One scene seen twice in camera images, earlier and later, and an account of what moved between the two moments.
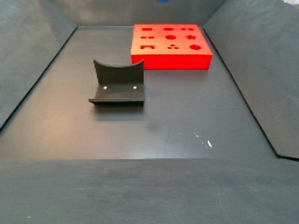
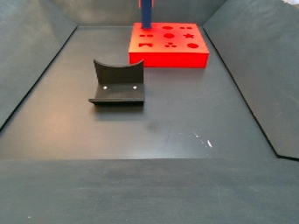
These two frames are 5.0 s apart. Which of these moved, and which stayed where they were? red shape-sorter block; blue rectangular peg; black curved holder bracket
Moved: blue rectangular peg
Stayed: black curved holder bracket; red shape-sorter block
